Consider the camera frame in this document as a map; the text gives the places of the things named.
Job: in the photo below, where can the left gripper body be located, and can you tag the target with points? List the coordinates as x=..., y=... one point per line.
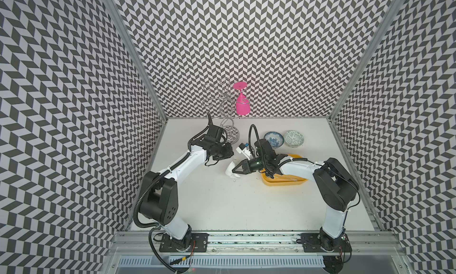
x=222, y=152

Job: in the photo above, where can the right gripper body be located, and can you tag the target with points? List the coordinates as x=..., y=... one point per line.
x=257, y=163

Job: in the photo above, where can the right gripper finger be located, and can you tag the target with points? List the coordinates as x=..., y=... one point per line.
x=244, y=163
x=241, y=170

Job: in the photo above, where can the test tube blue cap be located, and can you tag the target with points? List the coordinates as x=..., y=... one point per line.
x=234, y=177
x=284, y=179

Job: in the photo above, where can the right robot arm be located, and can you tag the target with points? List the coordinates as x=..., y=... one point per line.
x=335, y=184

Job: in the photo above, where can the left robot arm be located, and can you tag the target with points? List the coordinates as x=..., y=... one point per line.
x=158, y=202

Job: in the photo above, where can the yellow plastic tray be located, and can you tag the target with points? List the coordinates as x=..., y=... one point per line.
x=270, y=182

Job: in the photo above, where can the blue patterned bowl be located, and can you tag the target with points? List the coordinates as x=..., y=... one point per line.
x=275, y=139

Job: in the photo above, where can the green patterned bowl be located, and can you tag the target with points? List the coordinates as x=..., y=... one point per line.
x=294, y=139

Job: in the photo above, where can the pink wine glass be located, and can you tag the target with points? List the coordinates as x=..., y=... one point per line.
x=242, y=102

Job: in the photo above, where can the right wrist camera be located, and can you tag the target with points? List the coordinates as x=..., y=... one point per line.
x=243, y=149

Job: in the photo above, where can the metal wire glass rack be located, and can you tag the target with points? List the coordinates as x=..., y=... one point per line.
x=224, y=104

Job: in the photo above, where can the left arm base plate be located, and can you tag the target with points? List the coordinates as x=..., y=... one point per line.
x=196, y=242

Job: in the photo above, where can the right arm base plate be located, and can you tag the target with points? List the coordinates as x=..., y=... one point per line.
x=322, y=243

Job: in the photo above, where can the aluminium front rail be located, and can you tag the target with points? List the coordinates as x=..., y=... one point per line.
x=383, y=243

